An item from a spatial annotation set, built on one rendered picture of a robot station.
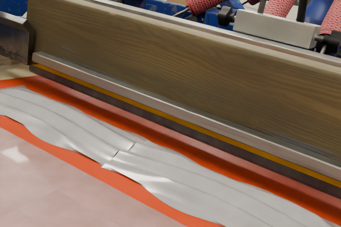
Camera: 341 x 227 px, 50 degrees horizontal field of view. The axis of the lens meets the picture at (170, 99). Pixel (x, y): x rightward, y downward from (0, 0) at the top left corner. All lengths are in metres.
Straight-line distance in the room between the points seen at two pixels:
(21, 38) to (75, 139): 0.17
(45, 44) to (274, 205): 0.30
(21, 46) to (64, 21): 0.07
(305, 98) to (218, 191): 0.10
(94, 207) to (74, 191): 0.02
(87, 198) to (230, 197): 0.10
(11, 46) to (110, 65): 0.14
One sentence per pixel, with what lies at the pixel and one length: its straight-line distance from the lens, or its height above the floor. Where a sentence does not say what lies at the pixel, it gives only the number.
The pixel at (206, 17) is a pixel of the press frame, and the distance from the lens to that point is 1.01.
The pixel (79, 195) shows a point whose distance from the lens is 0.26.
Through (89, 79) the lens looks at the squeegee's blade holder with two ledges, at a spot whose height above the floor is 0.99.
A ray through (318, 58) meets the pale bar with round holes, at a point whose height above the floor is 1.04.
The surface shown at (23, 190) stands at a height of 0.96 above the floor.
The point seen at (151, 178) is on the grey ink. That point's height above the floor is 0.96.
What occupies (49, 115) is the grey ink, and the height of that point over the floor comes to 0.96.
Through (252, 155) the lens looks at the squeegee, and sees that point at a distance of 0.34.
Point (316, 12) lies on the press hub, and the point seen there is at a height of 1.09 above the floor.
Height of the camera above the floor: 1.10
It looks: 17 degrees down
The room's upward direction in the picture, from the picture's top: 11 degrees clockwise
